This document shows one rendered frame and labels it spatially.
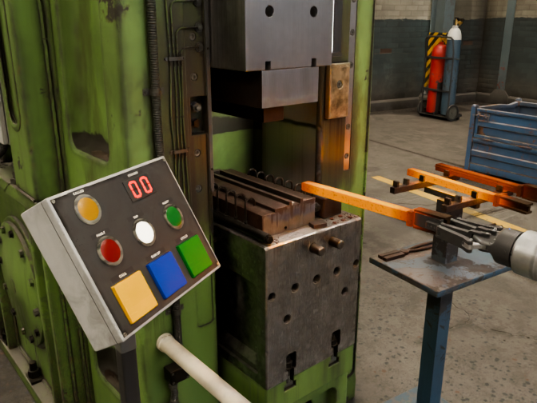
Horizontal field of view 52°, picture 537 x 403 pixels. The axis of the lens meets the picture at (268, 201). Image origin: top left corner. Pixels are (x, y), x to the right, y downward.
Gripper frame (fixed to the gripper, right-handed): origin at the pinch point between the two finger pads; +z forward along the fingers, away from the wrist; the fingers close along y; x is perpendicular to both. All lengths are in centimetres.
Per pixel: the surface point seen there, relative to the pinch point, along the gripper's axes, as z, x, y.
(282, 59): 44, 32, -6
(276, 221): 43.8, -11.6, -7.5
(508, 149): 170, -72, 374
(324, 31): 44, 39, 9
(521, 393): 15, -106, 104
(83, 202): 28, 11, -67
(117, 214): 29, 7, -60
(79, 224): 26, 8, -69
